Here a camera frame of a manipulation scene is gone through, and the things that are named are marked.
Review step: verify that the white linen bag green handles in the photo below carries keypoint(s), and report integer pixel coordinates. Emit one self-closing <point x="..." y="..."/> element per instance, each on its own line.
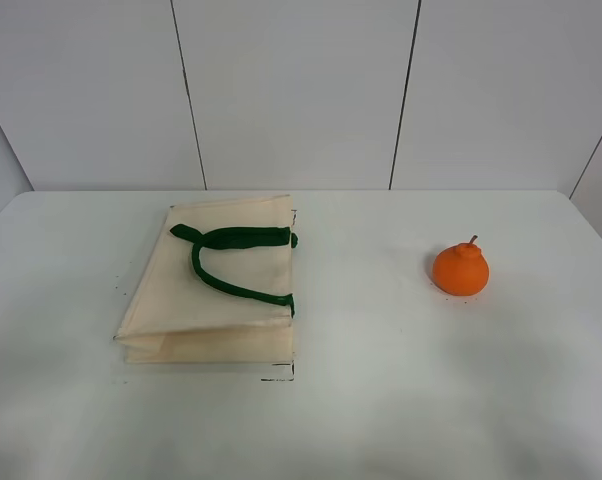
<point x="217" y="287"/>

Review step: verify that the orange with stem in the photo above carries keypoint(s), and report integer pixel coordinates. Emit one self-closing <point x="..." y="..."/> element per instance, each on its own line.
<point x="461" y="270"/>

